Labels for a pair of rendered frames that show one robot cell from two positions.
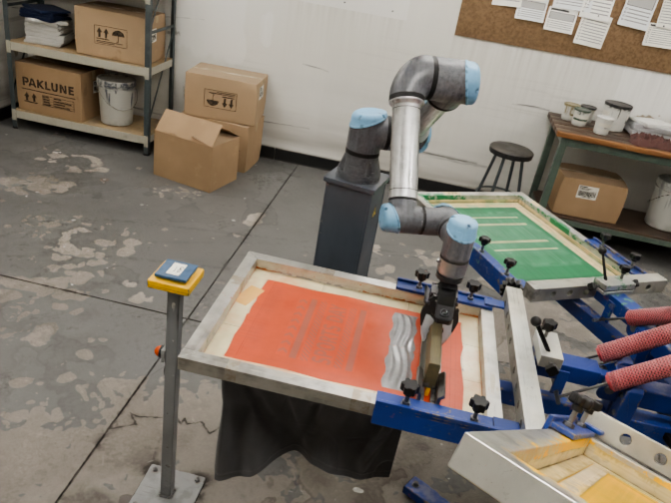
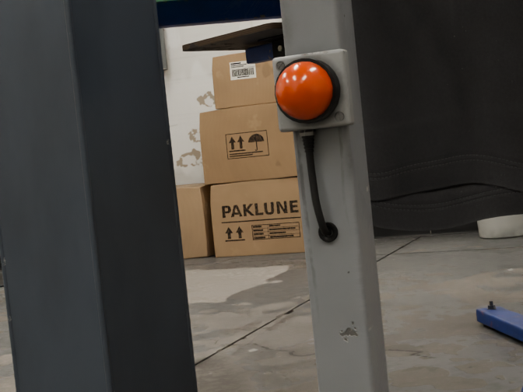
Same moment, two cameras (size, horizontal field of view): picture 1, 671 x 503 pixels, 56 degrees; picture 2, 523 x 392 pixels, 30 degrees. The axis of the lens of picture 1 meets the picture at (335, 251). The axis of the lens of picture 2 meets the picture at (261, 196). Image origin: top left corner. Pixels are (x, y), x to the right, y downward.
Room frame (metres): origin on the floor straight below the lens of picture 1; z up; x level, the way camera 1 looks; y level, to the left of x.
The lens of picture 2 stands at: (1.48, 1.12, 0.62)
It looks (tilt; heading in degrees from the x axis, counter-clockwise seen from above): 3 degrees down; 287
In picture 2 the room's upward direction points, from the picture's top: 6 degrees counter-clockwise
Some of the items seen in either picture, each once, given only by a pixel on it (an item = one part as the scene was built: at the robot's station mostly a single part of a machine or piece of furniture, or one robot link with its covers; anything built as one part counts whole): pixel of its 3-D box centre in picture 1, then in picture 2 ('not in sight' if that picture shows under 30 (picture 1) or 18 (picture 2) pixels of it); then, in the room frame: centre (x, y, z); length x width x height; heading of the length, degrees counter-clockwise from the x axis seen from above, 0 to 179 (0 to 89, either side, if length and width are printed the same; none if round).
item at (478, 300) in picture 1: (442, 299); not in sight; (1.70, -0.35, 0.97); 0.30 x 0.05 x 0.07; 85
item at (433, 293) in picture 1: (444, 291); not in sight; (1.46, -0.30, 1.15); 0.09 x 0.08 x 0.12; 174
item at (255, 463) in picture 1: (308, 442); not in sight; (1.25, -0.02, 0.74); 0.46 x 0.04 x 0.42; 85
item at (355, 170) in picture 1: (360, 162); not in sight; (2.06, -0.03, 1.25); 0.15 x 0.15 x 0.10
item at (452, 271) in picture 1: (450, 265); not in sight; (1.45, -0.30, 1.23); 0.08 x 0.08 x 0.05
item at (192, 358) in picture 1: (353, 332); not in sight; (1.45, -0.09, 0.97); 0.79 x 0.58 x 0.04; 85
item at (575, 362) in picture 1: (563, 366); not in sight; (1.40, -0.65, 1.02); 0.17 x 0.06 x 0.05; 85
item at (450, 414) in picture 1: (436, 419); not in sight; (1.15, -0.30, 0.97); 0.30 x 0.05 x 0.07; 85
